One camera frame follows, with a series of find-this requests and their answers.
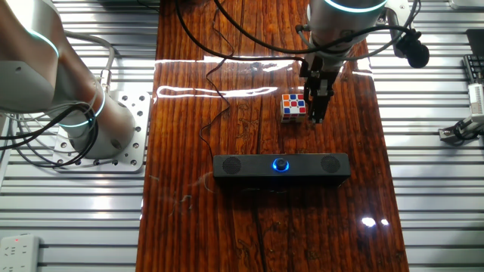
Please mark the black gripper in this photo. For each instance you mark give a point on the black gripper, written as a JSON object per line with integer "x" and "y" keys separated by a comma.
{"x": 310, "y": 75}

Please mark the black soundbar speaker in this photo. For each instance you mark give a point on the black soundbar speaker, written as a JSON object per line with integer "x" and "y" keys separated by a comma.
{"x": 302, "y": 172}

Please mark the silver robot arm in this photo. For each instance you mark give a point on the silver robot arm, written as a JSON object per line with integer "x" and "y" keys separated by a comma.
{"x": 38, "y": 56}

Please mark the white Rubik's cube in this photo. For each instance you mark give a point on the white Rubik's cube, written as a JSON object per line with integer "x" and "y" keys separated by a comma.
{"x": 293, "y": 106}

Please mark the black keyboard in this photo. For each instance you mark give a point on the black keyboard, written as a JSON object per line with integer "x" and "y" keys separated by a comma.
{"x": 474, "y": 68}

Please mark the dark flat panel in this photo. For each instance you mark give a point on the dark flat panel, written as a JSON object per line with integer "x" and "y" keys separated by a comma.
{"x": 476, "y": 41}

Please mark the white power strip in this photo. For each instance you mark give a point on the white power strip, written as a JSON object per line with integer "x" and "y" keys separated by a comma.
{"x": 19, "y": 253}

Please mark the silver finned camera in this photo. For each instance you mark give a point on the silver finned camera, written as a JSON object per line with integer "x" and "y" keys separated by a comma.
{"x": 477, "y": 99}

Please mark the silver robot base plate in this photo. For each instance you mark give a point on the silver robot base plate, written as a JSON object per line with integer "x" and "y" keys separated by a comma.
{"x": 138, "y": 128}

